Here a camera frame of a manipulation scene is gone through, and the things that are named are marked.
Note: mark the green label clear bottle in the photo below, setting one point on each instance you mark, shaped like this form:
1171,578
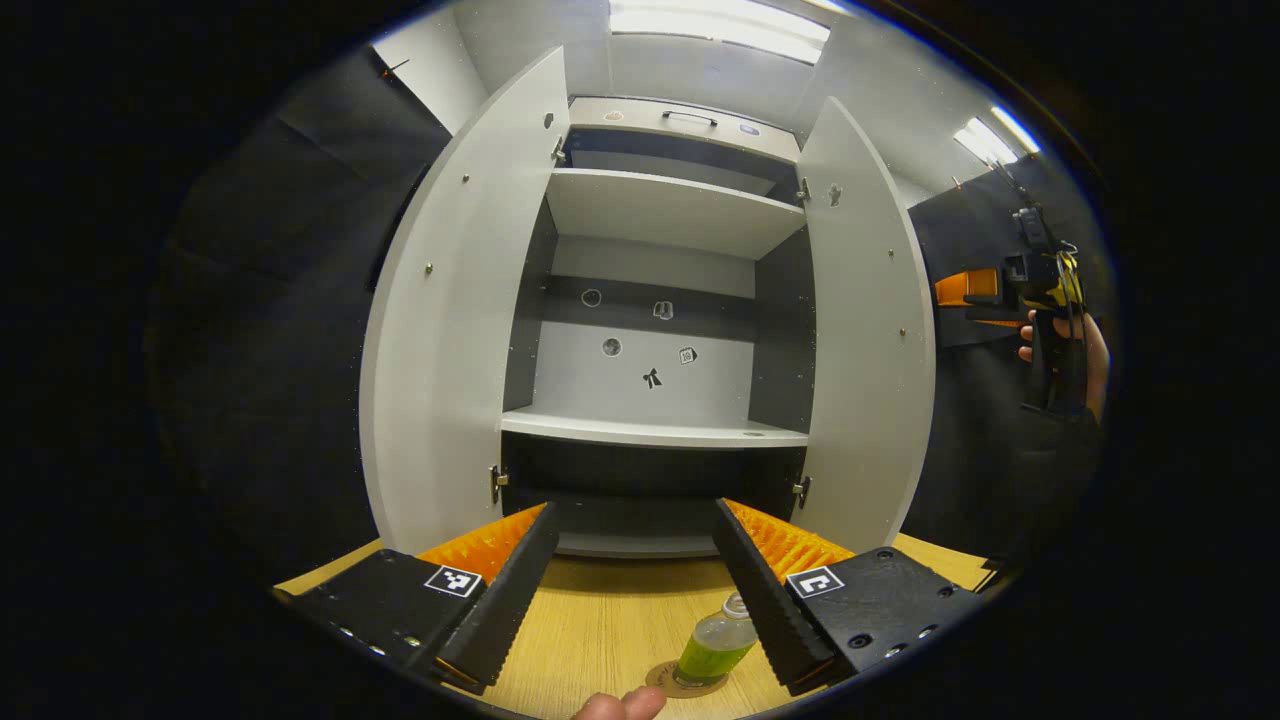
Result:
712,650

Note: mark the large ceiling light panel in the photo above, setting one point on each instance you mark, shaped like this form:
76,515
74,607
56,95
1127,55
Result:
720,28

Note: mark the round brown coaster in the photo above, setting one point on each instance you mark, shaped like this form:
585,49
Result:
660,680

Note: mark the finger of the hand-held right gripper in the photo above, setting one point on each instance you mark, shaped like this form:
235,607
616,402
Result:
965,288

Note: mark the small ceiling light panel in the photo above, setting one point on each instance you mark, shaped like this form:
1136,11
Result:
990,140

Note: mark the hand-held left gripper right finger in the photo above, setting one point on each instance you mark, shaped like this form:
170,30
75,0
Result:
770,610

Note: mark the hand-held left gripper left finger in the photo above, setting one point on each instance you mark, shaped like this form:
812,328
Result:
500,610

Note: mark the black backdrop cloth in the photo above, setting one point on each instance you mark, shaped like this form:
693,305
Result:
270,350

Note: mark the white and grey cabinet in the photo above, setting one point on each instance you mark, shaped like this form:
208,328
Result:
660,210

